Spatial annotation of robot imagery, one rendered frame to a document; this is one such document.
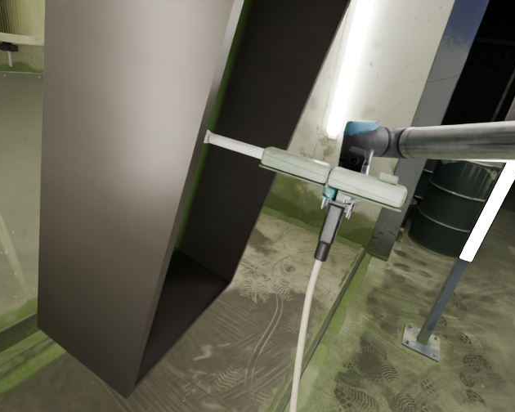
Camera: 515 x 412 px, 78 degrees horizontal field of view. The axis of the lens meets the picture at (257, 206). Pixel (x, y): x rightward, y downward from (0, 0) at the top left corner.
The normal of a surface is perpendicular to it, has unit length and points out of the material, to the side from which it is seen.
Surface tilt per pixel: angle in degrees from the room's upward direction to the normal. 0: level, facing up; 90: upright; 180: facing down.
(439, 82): 90
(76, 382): 0
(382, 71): 90
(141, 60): 90
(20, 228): 57
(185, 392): 0
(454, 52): 90
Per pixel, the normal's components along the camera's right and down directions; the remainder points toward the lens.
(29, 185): 0.81, -0.21
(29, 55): 0.86, 0.33
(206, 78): -0.40, 0.32
